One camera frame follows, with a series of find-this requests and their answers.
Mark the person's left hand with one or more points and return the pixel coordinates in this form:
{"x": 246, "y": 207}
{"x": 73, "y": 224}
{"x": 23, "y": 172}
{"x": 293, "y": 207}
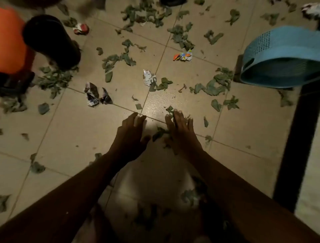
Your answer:
{"x": 128, "y": 142}

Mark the person's right hand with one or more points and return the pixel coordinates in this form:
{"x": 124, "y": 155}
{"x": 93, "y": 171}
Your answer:
{"x": 183, "y": 139}

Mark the person's left middle finger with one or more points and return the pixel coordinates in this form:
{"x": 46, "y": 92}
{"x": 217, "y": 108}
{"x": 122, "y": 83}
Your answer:
{"x": 132, "y": 119}

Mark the person's right little finger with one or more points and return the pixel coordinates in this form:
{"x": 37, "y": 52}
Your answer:
{"x": 191, "y": 125}

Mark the person's left thumb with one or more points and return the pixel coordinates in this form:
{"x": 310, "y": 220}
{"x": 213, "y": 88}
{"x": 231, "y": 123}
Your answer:
{"x": 146, "y": 140}

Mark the person's right middle finger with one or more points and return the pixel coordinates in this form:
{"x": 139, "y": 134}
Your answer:
{"x": 176, "y": 119}

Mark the person's right forearm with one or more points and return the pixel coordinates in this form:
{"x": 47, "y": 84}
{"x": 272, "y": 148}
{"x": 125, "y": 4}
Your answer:
{"x": 240, "y": 200}

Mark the person's left forearm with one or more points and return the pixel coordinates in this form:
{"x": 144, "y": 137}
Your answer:
{"x": 62, "y": 202}

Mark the small dark crumpled wrapper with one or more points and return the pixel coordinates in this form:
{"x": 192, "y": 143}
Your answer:
{"x": 106, "y": 97}

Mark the person's white garment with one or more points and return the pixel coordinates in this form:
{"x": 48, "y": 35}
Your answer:
{"x": 155, "y": 175}

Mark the scattered green leaf pieces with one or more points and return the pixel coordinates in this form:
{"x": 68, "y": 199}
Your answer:
{"x": 212, "y": 89}

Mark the white crumpled paper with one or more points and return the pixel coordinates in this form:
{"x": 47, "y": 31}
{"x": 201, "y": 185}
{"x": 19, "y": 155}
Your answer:
{"x": 149, "y": 77}

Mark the large dark crumpled wrapper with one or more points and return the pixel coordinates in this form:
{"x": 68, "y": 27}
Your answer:
{"x": 92, "y": 94}

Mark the colourful crumpled wrapper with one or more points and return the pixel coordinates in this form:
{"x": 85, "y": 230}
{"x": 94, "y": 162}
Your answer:
{"x": 183, "y": 56}

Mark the red and white crumpled wrapper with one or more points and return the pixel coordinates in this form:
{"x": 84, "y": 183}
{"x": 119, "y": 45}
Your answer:
{"x": 81, "y": 28}

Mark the black furniture leg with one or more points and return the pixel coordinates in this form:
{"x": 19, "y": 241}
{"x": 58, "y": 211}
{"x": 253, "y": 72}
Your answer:
{"x": 295, "y": 145}

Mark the blue plastic basket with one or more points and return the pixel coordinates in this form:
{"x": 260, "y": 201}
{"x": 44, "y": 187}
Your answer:
{"x": 282, "y": 62}

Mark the black cylindrical container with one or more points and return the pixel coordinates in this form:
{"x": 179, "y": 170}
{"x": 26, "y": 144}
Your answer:
{"x": 50, "y": 40}

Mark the black object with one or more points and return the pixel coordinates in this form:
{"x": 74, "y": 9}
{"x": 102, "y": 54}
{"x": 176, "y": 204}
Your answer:
{"x": 172, "y": 2}

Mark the black base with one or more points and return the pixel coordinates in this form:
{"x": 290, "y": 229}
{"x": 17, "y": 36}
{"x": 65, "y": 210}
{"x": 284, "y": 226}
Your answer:
{"x": 15, "y": 83}

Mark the orange plastic object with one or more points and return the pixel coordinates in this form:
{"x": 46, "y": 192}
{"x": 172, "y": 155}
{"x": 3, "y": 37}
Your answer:
{"x": 11, "y": 42}

